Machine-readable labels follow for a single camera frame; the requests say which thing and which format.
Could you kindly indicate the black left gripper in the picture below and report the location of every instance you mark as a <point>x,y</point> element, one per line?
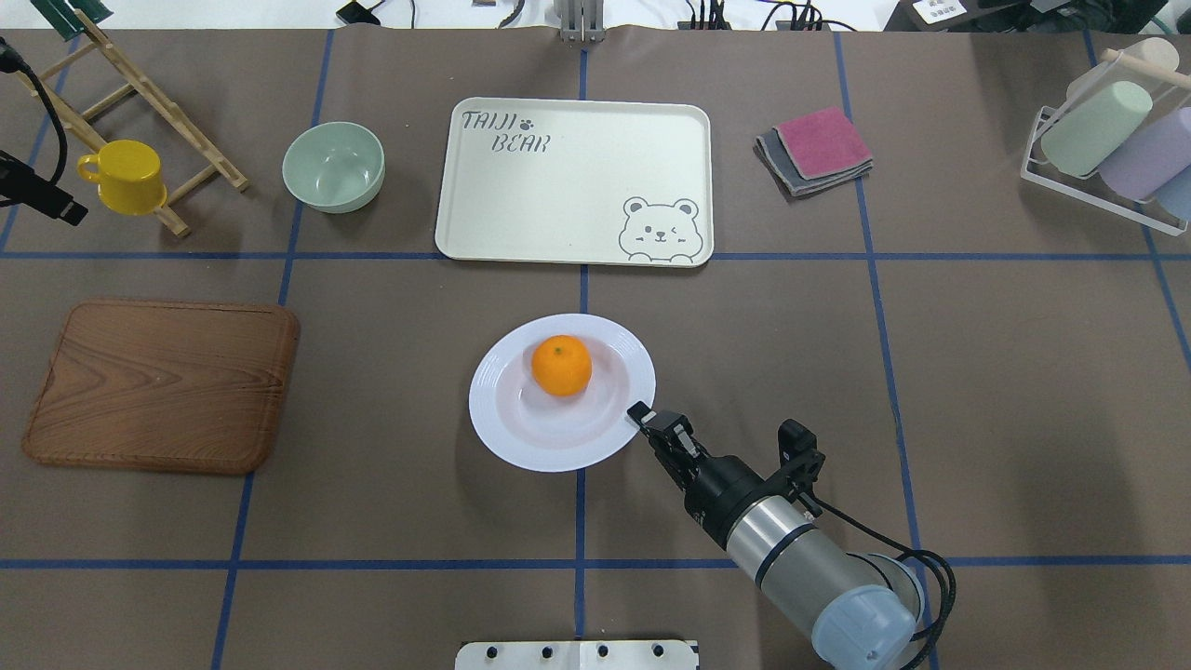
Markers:
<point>59,206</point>

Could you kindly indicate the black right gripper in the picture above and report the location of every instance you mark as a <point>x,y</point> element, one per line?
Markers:
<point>721,484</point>

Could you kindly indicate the orange fruit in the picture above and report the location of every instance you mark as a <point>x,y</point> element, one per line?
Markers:
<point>562,365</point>

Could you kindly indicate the white plate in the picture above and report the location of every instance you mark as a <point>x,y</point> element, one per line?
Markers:
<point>529,428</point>

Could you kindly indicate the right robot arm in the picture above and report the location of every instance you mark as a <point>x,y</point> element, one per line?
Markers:
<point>859,610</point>

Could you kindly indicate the cream bear tray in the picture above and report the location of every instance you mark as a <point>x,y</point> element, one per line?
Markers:
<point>577,182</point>

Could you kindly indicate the yellow mug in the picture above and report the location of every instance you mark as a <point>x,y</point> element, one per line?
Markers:
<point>128,175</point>

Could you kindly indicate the dark green mug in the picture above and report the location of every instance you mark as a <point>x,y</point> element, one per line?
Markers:
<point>62,16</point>

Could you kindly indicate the wooden cutting board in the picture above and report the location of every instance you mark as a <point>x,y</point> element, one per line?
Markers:
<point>176,386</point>

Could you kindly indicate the green bowl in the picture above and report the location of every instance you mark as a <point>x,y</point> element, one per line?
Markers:
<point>335,168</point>

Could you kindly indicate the grey cloth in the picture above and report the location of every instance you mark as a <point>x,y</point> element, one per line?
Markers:
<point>773,153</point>

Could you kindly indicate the pink cloth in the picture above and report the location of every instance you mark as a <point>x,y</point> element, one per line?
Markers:
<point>823,144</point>

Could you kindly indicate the small black device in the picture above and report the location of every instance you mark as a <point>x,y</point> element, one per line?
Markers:
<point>357,12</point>

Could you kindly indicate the green plastic cup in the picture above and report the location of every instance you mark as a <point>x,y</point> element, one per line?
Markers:
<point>1093,130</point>

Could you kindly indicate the purple plastic cup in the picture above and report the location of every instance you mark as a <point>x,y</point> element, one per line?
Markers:
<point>1149,158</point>

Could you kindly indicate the blue plastic cup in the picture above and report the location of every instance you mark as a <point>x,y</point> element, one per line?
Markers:
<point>1175,195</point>

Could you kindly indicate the beige plastic cup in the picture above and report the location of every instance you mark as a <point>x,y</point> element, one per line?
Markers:
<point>1153,50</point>

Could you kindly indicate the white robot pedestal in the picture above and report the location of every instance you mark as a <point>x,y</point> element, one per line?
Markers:
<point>580,654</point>

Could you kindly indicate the aluminium frame post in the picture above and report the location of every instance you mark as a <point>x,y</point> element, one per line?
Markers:
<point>581,21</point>

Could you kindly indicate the white wire cup rack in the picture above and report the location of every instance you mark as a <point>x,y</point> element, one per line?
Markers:
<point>1170,95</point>

